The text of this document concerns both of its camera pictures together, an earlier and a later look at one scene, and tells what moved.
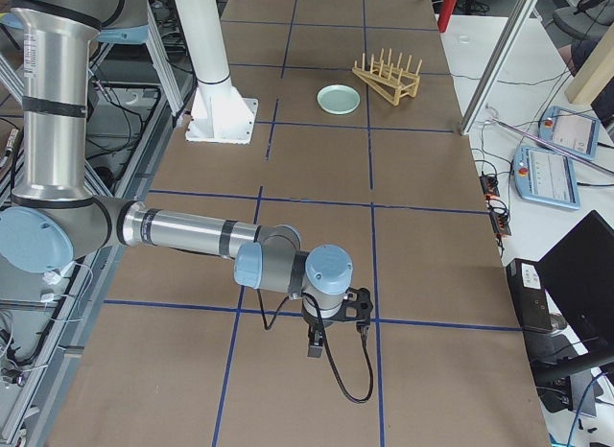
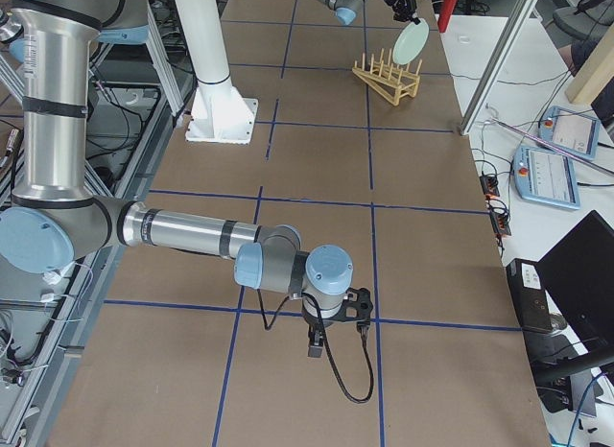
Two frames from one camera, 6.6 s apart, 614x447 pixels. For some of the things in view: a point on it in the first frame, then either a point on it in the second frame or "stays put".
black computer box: x=530 y=295 stays put
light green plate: x=339 y=99 to x=411 y=41
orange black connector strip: x=498 y=212 stays put
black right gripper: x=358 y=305 stays put
